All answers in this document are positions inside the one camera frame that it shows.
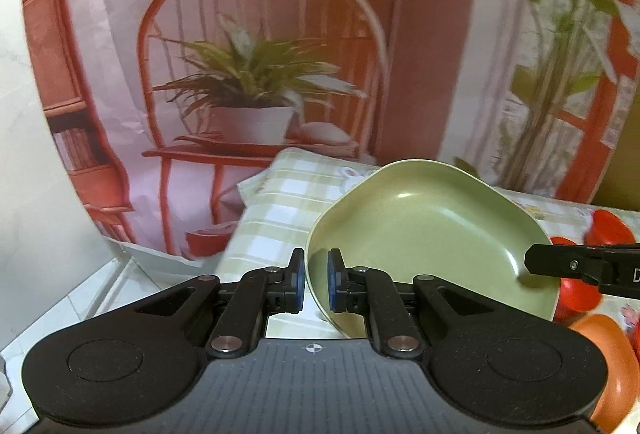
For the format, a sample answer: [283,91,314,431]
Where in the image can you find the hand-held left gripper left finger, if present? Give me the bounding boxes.
[135,248,307,360]

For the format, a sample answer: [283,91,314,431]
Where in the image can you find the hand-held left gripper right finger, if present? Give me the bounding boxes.
[326,248,501,360]

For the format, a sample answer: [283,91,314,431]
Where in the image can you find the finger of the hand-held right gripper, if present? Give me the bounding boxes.
[525,243,608,287]

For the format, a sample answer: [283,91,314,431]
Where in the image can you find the red bowl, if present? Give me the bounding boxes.
[550,237,608,321]
[585,209,638,246]

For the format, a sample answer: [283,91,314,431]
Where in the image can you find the green plate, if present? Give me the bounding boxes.
[304,158,561,340]

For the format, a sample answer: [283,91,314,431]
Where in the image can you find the checkered tablecloth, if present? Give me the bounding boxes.
[215,147,640,434]

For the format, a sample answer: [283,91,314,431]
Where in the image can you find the yellow wooden panel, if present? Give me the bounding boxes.
[592,129,640,212]

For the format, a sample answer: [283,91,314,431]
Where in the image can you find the orange bowl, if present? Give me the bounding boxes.
[567,313,640,434]

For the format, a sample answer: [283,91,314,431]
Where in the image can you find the printed wall cloth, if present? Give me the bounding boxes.
[20,0,640,265]

